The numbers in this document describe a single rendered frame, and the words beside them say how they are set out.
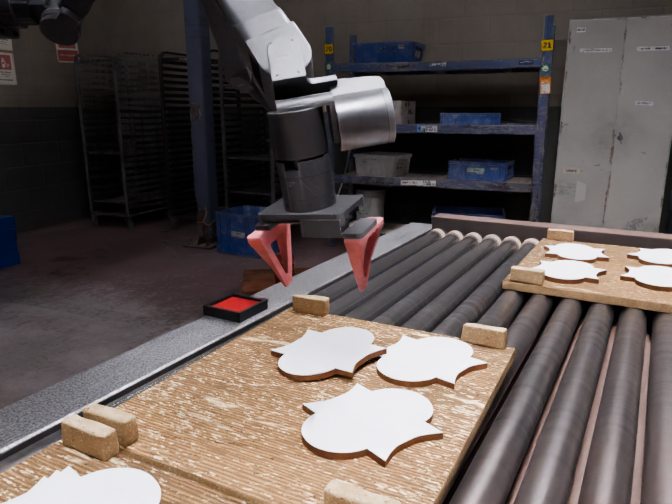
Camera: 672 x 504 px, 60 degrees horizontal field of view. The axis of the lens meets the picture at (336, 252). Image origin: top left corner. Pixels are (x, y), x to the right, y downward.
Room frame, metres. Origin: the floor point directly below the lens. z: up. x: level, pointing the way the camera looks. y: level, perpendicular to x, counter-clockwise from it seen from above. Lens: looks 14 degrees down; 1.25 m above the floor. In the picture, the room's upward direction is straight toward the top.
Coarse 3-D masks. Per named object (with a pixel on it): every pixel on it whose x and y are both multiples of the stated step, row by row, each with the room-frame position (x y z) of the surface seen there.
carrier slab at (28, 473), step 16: (48, 448) 0.48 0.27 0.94; (64, 448) 0.48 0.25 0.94; (32, 464) 0.45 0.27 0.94; (48, 464) 0.45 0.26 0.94; (64, 464) 0.45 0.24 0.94; (80, 464) 0.45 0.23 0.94; (96, 464) 0.45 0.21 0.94; (112, 464) 0.45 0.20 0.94; (128, 464) 0.45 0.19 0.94; (144, 464) 0.45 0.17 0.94; (0, 480) 0.43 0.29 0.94; (16, 480) 0.43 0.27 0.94; (32, 480) 0.43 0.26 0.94; (160, 480) 0.43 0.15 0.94; (176, 480) 0.43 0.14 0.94; (0, 496) 0.41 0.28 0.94; (16, 496) 0.41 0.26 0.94; (176, 496) 0.41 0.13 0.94; (192, 496) 0.41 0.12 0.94; (208, 496) 0.41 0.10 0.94; (224, 496) 0.41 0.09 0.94
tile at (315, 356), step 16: (304, 336) 0.72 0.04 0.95; (320, 336) 0.72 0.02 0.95; (336, 336) 0.72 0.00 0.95; (352, 336) 0.71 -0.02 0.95; (368, 336) 0.71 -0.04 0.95; (272, 352) 0.69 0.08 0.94; (288, 352) 0.68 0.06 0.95; (304, 352) 0.67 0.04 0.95; (320, 352) 0.67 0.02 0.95; (336, 352) 0.67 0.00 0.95; (352, 352) 0.66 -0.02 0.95; (368, 352) 0.66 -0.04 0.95; (384, 352) 0.67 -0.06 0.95; (288, 368) 0.63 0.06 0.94; (304, 368) 0.63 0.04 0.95; (320, 368) 0.63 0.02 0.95; (336, 368) 0.62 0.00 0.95; (352, 368) 0.62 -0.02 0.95
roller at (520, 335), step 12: (528, 300) 0.98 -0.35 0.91; (540, 300) 0.95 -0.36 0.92; (552, 300) 0.99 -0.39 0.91; (528, 312) 0.89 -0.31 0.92; (540, 312) 0.91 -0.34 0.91; (516, 324) 0.84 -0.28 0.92; (528, 324) 0.84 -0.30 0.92; (540, 324) 0.88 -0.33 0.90; (516, 336) 0.79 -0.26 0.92; (528, 336) 0.81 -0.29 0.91; (516, 348) 0.76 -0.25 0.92; (528, 348) 0.79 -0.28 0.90; (516, 360) 0.73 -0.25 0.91; (504, 384) 0.67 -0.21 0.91; (492, 408) 0.61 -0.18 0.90; (480, 432) 0.56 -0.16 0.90; (468, 456) 0.53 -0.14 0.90
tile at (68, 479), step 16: (64, 480) 0.38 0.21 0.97; (80, 480) 0.38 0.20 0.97; (96, 480) 0.38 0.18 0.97; (112, 480) 0.38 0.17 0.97; (128, 480) 0.38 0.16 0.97; (144, 480) 0.38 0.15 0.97; (32, 496) 0.37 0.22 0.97; (48, 496) 0.37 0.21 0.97; (64, 496) 0.37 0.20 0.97; (80, 496) 0.37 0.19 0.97; (96, 496) 0.37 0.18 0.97; (112, 496) 0.37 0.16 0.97; (128, 496) 0.37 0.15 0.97; (144, 496) 0.37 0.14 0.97; (160, 496) 0.37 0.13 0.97
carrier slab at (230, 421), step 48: (240, 336) 0.75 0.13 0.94; (288, 336) 0.75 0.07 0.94; (384, 336) 0.75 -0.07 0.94; (432, 336) 0.75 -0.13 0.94; (192, 384) 0.61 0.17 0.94; (240, 384) 0.61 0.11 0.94; (288, 384) 0.61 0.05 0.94; (336, 384) 0.61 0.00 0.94; (384, 384) 0.61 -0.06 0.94; (432, 384) 0.61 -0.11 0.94; (480, 384) 0.61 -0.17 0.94; (144, 432) 0.51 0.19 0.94; (192, 432) 0.51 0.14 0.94; (240, 432) 0.51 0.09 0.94; (288, 432) 0.51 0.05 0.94; (192, 480) 0.44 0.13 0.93; (240, 480) 0.43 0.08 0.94; (288, 480) 0.43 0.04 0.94; (384, 480) 0.43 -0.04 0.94; (432, 480) 0.43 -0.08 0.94
